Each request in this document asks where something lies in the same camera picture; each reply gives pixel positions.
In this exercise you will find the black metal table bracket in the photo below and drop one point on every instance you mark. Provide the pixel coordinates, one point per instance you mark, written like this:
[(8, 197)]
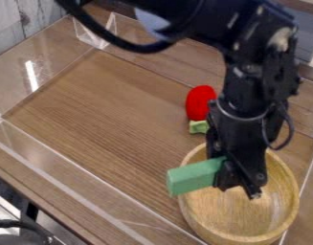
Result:
[(42, 221)]

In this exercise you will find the red plush strawberry toy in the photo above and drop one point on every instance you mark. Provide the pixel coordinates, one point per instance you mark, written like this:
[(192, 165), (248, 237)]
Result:
[(197, 108)]

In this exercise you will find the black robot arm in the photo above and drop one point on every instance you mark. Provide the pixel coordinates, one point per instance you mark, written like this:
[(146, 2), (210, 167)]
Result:
[(255, 34)]

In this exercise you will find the clear acrylic corner bracket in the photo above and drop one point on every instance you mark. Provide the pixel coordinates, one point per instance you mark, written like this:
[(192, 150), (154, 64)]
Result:
[(87, 37)]

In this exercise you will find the blue grey sofa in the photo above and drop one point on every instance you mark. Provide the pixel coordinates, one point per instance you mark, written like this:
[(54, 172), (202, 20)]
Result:
[(307, 38)]

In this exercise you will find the green rectangular block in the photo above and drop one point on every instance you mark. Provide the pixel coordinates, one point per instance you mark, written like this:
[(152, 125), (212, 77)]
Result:
[(193, 176)]

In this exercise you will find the brown wooden bowl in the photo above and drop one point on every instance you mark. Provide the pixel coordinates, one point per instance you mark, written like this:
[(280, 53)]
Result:
[(226, 219)]

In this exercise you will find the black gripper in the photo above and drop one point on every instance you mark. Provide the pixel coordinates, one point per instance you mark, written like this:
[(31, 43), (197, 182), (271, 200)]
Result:
[(243, 141)]

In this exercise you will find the clear acrylic front barrier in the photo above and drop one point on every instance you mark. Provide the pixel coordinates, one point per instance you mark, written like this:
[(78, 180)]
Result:
[(101, 214)]

